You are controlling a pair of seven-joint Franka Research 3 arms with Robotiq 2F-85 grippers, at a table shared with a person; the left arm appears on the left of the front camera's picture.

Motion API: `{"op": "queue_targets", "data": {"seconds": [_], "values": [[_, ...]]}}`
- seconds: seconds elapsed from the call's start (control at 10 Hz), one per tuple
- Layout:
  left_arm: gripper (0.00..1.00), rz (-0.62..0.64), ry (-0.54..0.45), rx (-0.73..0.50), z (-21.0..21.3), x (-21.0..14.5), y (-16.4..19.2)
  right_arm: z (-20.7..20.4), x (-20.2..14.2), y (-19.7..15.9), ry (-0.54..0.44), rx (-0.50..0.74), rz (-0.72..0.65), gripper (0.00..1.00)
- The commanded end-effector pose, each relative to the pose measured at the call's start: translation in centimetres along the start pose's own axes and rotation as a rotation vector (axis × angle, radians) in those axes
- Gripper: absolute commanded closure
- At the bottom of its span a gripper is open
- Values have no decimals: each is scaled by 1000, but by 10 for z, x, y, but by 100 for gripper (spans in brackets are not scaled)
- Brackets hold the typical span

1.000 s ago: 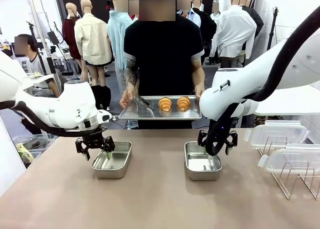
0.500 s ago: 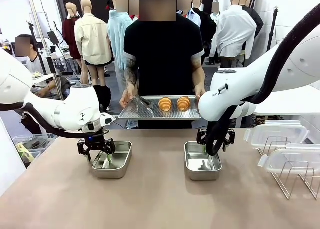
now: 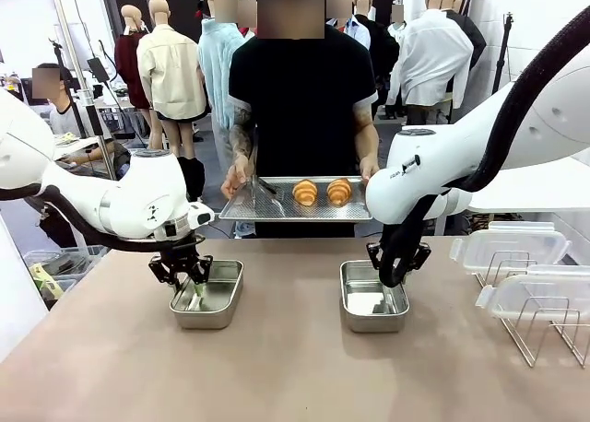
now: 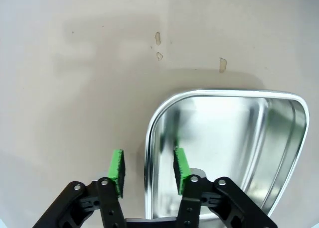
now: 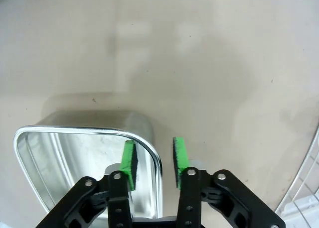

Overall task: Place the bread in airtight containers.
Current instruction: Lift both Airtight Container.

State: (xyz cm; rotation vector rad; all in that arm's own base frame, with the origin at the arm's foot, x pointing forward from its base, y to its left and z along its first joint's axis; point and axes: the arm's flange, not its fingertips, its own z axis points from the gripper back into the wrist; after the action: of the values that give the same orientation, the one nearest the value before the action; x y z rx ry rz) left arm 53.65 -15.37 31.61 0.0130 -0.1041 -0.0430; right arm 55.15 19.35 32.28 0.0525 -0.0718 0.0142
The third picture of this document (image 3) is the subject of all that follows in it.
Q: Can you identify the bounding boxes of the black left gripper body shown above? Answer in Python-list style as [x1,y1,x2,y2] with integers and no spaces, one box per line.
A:
[159,233,207,264]

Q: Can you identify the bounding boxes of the rectangular steel container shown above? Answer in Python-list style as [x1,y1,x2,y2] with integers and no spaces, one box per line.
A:
[339,260,410,334]
[169,259,244,330]

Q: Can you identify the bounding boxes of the golden croissant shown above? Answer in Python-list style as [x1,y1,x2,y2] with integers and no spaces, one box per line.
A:
[291,178,319,206]
[326,177,354,207]

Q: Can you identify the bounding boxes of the perforated metal baking tray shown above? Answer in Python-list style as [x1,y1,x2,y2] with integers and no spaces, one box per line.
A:
[218,176,373,224]

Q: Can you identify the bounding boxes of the clear plastic snap lid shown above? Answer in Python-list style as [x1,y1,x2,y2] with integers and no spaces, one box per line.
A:
[449,220,572,276]
[474,264,590,322]

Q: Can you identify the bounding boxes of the person's tattooed right forearm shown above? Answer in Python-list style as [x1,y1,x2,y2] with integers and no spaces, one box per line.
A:
[229,117,255,163]

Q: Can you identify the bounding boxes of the person's left forearm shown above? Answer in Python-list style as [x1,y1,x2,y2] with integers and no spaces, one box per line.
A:
[353,117,380,161]

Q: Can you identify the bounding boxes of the person's left hand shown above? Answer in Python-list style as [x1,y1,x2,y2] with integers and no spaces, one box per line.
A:
[358,157,382,186]

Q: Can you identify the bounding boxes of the person's right hand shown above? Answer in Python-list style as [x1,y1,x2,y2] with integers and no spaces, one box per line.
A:
[219,157,253,201]

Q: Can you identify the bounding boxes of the black boots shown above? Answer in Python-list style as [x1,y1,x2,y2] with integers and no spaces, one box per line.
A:
[177,156,207,202]

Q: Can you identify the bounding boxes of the metal tongs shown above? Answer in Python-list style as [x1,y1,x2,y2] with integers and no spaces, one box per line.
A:
[248,175,285,216]

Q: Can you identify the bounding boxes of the clear plastic storage bin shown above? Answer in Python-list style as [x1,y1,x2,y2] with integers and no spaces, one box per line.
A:
[22,244,110,303]

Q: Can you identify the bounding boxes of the yellow green tool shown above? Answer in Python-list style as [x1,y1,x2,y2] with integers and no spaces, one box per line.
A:
[29,263,65,299]

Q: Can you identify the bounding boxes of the white side table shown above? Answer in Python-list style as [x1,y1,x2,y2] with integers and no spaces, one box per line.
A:
[465,157,590,214]

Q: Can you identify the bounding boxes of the white side panel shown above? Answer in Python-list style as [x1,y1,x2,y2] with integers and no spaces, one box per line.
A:
[0,214,50,363]

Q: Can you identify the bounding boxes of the person in black t-shirt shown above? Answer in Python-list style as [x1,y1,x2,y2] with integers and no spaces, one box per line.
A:
[228,0,380,239]

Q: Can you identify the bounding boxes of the mannequin in cream shirt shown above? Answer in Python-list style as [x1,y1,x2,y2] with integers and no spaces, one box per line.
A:
[136,0,209,158]

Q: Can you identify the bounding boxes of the mannequin in light blue shirt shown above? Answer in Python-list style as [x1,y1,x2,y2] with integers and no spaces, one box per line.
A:
[197,0,248,133]

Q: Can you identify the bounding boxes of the mannequin in white shirt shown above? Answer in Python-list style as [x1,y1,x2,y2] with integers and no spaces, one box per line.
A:
[385,0,476,126]

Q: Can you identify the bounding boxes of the mannequin in maroon dress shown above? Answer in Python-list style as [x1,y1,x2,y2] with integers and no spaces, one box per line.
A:
[113,5,152,111]

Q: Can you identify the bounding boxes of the black tablet on stand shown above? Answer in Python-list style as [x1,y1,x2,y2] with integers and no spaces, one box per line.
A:
[87,56,111,82]

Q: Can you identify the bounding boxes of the mannequin in black outfit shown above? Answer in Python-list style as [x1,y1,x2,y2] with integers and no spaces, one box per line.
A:
[353,0,401,119]

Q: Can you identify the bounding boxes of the black light stand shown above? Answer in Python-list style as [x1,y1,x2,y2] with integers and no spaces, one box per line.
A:
[490,11,515,94]

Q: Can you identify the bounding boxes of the mannequin in black jacket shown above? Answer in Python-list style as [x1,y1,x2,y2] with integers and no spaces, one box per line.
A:
[442,0,489,73]

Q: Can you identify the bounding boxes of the slanted metal pole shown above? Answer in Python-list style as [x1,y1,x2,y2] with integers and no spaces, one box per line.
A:
[48,0,116,182]

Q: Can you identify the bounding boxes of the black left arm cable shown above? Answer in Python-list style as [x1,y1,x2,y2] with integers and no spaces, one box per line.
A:
[0,184,207,255]

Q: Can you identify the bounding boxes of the metal wire lid rack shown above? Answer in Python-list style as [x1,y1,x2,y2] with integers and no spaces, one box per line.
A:
[474,250,590,368]

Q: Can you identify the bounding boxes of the black right arm hose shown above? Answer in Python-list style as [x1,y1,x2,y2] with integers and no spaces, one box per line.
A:
[378,23,590,288]

